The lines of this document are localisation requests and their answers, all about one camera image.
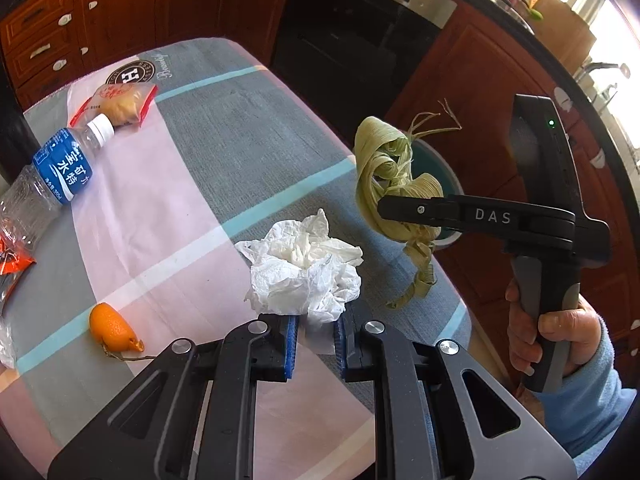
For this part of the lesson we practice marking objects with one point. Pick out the orange peel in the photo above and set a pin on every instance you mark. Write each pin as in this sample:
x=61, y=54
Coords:
x=107, y=325

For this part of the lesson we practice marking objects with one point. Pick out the person's right forearm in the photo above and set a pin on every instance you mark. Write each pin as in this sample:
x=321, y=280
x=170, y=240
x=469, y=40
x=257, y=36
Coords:
x=585, y=410

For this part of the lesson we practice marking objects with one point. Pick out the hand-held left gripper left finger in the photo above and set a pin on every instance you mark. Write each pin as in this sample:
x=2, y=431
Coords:
x=290, y=350

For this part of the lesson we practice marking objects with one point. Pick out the person's right hand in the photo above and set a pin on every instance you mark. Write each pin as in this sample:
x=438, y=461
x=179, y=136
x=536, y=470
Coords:
x=585, y=335

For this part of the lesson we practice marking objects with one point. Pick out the clear plastic bag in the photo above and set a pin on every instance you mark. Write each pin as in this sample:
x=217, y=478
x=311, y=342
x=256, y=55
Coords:
x=6, y=340

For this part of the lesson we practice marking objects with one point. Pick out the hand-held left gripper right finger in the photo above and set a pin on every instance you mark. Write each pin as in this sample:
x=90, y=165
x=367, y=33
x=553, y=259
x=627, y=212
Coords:
x=341, y=345

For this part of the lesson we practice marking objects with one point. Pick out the orange snack packet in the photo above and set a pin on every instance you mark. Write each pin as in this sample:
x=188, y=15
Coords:
x=12, y=260

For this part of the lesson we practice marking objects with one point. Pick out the white tissue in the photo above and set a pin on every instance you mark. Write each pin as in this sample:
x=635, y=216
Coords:
x=300, y=270

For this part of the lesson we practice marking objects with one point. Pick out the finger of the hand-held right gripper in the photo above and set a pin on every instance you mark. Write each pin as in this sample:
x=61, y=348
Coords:
x=415, y=212

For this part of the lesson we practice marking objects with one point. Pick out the bread in clear packet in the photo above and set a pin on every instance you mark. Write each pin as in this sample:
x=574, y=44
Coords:
x=120, y=102

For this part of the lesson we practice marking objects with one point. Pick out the teal trash bin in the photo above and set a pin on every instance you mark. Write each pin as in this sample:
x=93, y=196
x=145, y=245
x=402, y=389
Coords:
x=430, y=162

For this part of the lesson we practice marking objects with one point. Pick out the wooden kitchen cabinet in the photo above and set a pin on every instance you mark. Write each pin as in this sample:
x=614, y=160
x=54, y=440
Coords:
x=475, y=75

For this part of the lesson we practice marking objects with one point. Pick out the clear plastic water bottle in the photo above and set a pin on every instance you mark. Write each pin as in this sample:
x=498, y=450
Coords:
x=60, y=165

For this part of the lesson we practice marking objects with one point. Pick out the small green object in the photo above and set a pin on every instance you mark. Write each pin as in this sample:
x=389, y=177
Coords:
x=536, y=13

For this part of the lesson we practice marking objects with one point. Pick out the metal faucet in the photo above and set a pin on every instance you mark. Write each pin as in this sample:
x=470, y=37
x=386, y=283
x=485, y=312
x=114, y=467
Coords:
x=600, y=66

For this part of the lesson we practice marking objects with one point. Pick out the black built-in oven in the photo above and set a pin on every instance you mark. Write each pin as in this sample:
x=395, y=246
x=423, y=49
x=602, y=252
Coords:
x=350, y=45

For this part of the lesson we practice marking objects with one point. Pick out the green corn husk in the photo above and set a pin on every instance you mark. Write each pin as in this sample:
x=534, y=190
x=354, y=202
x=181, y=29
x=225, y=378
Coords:
x=375, y=160

